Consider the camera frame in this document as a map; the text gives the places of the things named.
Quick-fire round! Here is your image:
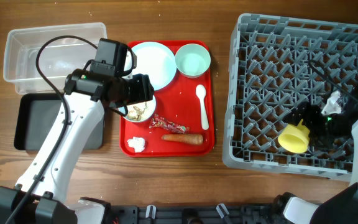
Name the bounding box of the yellow plastic cup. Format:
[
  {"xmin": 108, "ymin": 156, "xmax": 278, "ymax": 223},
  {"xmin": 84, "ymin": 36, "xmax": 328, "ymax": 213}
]
[{"xmin": 278, "ymin": 119, "xmax": 310, "ymax": 154}]

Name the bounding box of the red candy wrapper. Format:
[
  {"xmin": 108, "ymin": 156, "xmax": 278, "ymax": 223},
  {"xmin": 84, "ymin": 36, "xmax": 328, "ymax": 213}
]
[{"xmin": 149, "ymin": 114, "xmax": 190, "ymax": 134}]

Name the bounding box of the white tissue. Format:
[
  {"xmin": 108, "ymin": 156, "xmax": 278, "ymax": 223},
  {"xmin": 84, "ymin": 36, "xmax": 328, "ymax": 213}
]
[{"xmin": 127, "ymin": 137, "xmax": 145, "ymax": 153}]

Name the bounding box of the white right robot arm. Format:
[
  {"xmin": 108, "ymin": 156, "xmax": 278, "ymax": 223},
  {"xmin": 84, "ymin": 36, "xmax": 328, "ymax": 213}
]
[{"xmin": 278, "ymin": 85, "xmax": 358, "ymax": 223}]

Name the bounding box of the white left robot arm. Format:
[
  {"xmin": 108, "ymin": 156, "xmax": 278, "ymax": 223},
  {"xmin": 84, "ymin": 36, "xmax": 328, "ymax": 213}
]
[{"xmin": 0, "ymin": 69, "xmax": 154, "ymax": 223}]

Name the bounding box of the grey dishwasher rack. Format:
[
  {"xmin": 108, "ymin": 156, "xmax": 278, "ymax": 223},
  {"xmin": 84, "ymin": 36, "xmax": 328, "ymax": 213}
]
[{"xmin": 223, "ymin": 13, "xmax": 358, "ymax": 181}]

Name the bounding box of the small bowl with food scraps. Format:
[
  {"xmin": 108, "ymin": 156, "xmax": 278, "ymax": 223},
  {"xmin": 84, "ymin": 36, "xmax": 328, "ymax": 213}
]
[{"xmin": 124, "ymin": 97, "xmax": 157, "ymax": 123}]

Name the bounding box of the large white plate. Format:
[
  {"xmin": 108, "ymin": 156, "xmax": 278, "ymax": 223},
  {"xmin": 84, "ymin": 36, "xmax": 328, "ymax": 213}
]
[{"xmin": 132, "ymin": 42, "xmax": 177, "ymax": 91}]

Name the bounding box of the red serving tray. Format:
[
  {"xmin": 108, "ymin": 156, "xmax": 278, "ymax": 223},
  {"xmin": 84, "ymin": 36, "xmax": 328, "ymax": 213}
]
[{"xmin": 119, "ymin": 39, "xmax": 216, "ymax": 157}]

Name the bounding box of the pale green bowl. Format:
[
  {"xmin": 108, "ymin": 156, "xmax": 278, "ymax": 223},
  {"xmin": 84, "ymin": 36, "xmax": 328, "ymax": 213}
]
[{"xmin": 175, "ymin": 44, "xmax": 211, "ymax": 78}]

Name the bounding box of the white plastic spoon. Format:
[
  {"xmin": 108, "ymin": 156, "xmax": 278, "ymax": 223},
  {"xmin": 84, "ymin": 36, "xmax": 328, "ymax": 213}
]
[{"xmin": 196, "ymin": 85, "xmax": 209, "ymax": 130}]

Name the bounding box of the orange carrot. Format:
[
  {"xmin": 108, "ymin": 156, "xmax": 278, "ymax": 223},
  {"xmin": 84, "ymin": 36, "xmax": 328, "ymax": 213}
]
[{"xmin": 161, "ymin": 134, "xmax": 204, "ymax": 146}]

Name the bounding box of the clear plastic bin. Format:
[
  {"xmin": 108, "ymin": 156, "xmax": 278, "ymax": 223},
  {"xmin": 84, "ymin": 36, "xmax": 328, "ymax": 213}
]
[{"xmin": 3, "ymin": 22, "xmax": 107, "ymax": 95}]

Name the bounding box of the black plastic tray bin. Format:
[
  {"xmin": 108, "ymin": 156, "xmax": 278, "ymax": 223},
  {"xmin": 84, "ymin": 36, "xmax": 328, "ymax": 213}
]
[{"xmin": 13, "ymin": 92, "xmax": 105, "ymax": 152}]

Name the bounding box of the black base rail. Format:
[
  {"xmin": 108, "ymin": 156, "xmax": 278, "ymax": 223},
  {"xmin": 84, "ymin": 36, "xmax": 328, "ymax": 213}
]
[{"xmin": 109, "ymin": 204, "xmax": 290, "ymax": 224}]

